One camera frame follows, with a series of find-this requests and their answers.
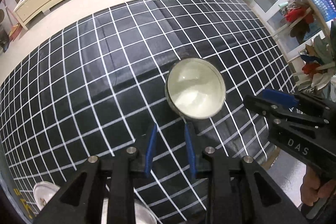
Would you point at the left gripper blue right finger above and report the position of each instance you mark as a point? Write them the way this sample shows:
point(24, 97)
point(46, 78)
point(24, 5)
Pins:
point(190, 136)

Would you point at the black white checkered tablecloth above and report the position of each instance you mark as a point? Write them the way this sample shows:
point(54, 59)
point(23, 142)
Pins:
point(96, 85)

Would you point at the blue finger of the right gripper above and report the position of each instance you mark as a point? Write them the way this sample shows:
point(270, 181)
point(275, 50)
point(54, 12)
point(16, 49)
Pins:
point(286, 100)

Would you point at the red broom and dustpan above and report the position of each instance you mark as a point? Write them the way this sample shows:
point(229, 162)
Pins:
point(16, 28)

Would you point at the plain white bowl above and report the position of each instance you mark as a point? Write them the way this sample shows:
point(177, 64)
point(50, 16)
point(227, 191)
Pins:
point(142, 214)

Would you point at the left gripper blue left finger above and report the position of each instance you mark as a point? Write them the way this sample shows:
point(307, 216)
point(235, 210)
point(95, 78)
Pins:
point(150, 149)

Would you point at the brown floral white plate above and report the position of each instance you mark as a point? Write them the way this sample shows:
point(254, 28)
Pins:
point(43, 191)

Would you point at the green patterned bowl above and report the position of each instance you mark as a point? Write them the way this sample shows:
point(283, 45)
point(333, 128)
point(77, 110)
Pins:
point(195, 89)

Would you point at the person's right hand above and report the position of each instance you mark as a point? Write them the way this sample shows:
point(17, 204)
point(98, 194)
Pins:
point(312, 190)

